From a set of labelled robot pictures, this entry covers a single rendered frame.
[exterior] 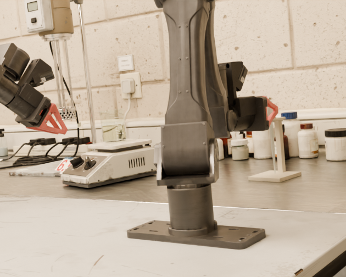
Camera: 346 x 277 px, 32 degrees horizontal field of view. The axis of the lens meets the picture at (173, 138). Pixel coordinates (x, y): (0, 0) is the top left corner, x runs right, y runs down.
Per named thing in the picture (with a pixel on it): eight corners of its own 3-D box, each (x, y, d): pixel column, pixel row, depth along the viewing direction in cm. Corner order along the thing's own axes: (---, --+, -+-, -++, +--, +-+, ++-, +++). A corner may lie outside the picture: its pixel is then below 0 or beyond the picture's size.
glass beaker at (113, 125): (120, 141, 151) (116, 108, 150) (133, 142, 146) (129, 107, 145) (95, 145, 147) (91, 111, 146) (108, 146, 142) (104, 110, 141)
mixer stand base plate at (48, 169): (54, 176, 160) (53, 172, 160) (6, 175, 172) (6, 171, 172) (126, 158, 184) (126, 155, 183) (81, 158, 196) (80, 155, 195)
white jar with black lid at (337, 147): (361, 157, 141) (359, 127, 141) (344, 161, 137) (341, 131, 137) (338, 156, 147) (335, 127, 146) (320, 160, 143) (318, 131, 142)
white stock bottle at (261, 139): (273, 159, 153) (270, 116, 152) (251, 159, 156) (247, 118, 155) (279, 155, 158) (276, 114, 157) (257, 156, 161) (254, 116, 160)
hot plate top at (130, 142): (111, 149, 137) (111, 145, 137) (85, 148, 147) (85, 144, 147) (153, 142, 145) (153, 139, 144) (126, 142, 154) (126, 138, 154)
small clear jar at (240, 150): (228, 160, 158) (227, 140, 157) (238, 158, 161) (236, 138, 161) (243, 160, 155) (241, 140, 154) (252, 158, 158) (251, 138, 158)
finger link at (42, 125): (63, 120, 146) (33, 98, 141) (77, 120, 140) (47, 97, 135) (49, 143, 144) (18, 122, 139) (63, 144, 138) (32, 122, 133)
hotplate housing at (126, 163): (88, 189, 133) (84, 154, 132) (60, 185, 143) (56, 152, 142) (166, 173, 146) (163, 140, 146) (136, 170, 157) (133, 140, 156)
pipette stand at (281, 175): (280, 182, 120) (274, 118, 118) (247, 180, 125) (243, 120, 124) (301, 175, 125) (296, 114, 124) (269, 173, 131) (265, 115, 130)
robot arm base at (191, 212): (148, 176, 92) (118, 184, 87) (263, 178, 80) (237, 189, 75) (153, 226, 93) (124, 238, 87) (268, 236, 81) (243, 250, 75)
